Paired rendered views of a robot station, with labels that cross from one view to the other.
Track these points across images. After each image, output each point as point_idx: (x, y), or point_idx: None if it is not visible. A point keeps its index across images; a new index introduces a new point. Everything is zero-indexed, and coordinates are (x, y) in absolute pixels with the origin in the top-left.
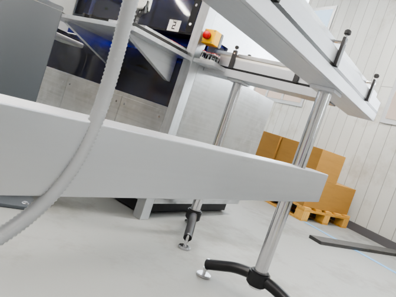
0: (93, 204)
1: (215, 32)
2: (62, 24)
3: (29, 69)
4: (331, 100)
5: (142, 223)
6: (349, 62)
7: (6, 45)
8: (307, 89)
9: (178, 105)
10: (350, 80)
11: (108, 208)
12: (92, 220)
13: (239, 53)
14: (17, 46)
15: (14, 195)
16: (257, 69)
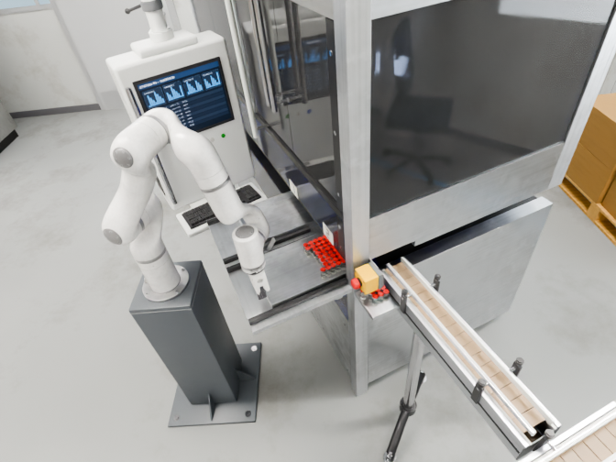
0: (314, 376)
1: (365, 283)
2: (244, 167)
3: (196, 346)
4: None
5: (357, 406)
6: None
7: (169, 341)
8: (491, 423)
9: (356, 329)
10: None
11: (328, 381)
12: (304, 420)
13: (443, 226)
14: (176, 338)
15: (242, 399)
16: (431, 339)
